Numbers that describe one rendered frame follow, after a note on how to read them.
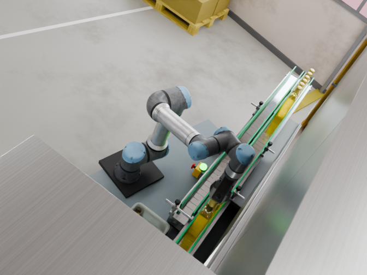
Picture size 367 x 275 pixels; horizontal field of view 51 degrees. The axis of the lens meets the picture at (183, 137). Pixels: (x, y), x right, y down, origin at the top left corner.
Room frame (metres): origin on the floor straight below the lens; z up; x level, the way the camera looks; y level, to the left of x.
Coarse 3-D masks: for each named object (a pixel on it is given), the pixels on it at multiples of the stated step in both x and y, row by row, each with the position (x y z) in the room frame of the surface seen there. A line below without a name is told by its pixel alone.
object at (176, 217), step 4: (176, 216) 1.12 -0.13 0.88; (168, 220) 1.11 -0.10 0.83; (172, 220) 1.10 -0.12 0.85; (176, 220) 1.10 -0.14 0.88; (180, 220) 1.10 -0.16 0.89; (184, 220) 1.11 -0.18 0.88; (172, 224) 1.10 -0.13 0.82; (176, 224) 1.09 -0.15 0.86; (180, 224) 1.09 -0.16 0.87; (184, 224) 1.09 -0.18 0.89; (176, 228) 1.09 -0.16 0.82; (180, 228) 1.09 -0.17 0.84
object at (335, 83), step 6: (366, 42) 1.57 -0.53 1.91; (360, 48) 1.57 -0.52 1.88; (354, 54) 1.58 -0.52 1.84; (354, 60) 1.57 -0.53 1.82; (348, 66) 1.57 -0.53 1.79; (342, 72) 1.57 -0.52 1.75; (336, 78) 1.58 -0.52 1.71; (336, 84) 1.57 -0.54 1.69; (330, 90) 1.57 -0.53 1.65; (324, 96) 1.57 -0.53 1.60; (318, 102) 1.58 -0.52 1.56; (318, 108) 1.57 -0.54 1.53; (312, 114) 1.57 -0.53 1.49; (306, 120) 1.57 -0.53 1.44
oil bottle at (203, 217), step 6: (204, 210) 1.07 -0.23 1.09; (198, 216) 1.06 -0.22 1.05; (204, 216) 1.05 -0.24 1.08; (210, 216) 1.06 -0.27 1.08; (198, 222) 1.06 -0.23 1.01; (204, 222) 1.05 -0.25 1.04; (192, 228) 1.06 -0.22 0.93; (198, 228) 1.05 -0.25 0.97; (192, 234) 1.05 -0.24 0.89; (198, 234) 1.05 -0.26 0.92
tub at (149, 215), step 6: (138, 204) 1.12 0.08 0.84; (144, 210) 1.11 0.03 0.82; (150, 210) 1.12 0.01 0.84; (144, 216) 1.11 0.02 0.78; (150, 216) 1.10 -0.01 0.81; (156, 216) 1.10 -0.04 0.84; (150, 222) 1.09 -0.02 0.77; (156, 222) 1.09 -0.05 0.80; (162, 222) 1.08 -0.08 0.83; (162, 228) 1.08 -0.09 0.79; (168, 228) 1.06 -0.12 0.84
